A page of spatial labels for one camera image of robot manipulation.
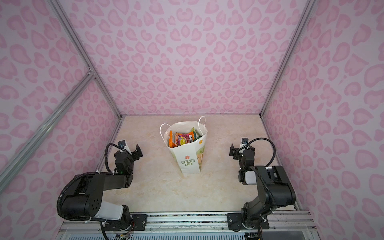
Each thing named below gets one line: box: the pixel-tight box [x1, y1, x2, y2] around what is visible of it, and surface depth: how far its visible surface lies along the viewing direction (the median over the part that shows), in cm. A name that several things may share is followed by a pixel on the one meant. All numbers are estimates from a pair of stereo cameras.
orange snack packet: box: [168, 130, 176, 148], surface depth 82 cm
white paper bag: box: [159, 116, 208, 174], surface depth 81 cm
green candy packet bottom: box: [190, 127, 203, 142], surface depth 89 cm
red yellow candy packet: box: [175, 131, 195, 147], surface depth 84 cm
